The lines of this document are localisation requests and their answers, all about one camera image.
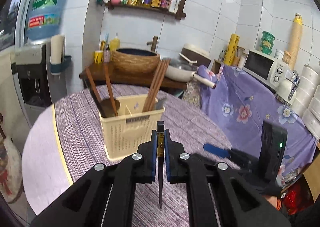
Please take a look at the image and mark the water dispenser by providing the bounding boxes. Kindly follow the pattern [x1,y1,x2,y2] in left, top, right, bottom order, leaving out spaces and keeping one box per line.
[14,38,67,126]

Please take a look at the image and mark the white frying pan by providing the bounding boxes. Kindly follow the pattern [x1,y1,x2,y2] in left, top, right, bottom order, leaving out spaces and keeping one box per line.
[165,53,216,89]

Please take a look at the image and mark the yellow soap dispenser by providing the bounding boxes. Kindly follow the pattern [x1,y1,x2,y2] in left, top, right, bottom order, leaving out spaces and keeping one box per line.
[109,33,120,52]

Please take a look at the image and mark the paper cup stack holder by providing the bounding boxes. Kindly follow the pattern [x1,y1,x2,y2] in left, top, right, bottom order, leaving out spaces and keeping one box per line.
[50,35,72,76]

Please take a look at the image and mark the bronze faucet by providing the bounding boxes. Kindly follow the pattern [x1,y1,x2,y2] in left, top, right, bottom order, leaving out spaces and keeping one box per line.
[146,36,158,52]

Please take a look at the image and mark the blue water jug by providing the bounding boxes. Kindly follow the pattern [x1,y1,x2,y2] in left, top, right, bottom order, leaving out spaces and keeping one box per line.
[26,0,66,41]

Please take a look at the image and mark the woven basin sink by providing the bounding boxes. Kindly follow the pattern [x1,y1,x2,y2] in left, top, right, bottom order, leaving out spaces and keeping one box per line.
[111,48,160,74]

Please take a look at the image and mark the cream plastic utensil holder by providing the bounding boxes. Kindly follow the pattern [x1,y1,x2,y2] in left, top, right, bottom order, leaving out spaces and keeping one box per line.
[99,94,165,161]

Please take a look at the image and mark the right hand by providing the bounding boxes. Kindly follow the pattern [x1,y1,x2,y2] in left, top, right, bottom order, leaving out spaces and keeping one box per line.
[263,195,282,211]

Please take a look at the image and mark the green stacked containers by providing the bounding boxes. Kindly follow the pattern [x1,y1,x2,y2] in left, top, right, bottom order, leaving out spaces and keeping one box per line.
[258,31,275,55]

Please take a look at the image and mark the wooden chair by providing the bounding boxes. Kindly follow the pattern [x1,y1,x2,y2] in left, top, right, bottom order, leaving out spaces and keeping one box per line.
[0,127,23,204]

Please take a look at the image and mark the purple striped tablecloth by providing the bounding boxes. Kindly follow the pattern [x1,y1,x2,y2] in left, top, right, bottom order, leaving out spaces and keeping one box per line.
[51,84,241,227]

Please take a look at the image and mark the brown wooden chopstick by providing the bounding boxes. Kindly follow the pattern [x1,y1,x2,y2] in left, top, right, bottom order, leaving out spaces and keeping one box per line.
[143,60,163,112]
[148,58,171,111]

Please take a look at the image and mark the purple floral cloth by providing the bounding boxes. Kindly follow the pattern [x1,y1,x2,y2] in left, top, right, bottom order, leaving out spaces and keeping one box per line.
[197,65,317,177]

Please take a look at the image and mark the white microwave oven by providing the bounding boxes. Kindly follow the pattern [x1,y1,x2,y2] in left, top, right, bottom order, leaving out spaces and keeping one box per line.
[243,50,293,91]

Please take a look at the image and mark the window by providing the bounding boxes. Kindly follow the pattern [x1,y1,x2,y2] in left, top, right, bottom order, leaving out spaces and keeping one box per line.
[1,0,31,51]

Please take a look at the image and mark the yellow mug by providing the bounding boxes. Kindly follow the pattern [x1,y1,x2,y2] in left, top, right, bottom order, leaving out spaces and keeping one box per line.
[94,50,104,64]

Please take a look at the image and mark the yellow roll of bags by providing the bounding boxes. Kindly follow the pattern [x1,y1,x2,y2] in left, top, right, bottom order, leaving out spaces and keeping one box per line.
[223,33,240,65]

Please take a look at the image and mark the wooden handle in holder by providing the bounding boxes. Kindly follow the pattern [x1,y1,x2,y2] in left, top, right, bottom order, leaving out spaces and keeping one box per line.
[85,67,106,118]

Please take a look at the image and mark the round spoon wooden handle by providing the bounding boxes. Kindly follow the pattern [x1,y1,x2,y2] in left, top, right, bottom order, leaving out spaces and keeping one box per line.
[99,63,120,119]

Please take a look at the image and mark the wooden sink table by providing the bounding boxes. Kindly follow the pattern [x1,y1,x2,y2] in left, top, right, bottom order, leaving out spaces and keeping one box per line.
[88,62,187,92]

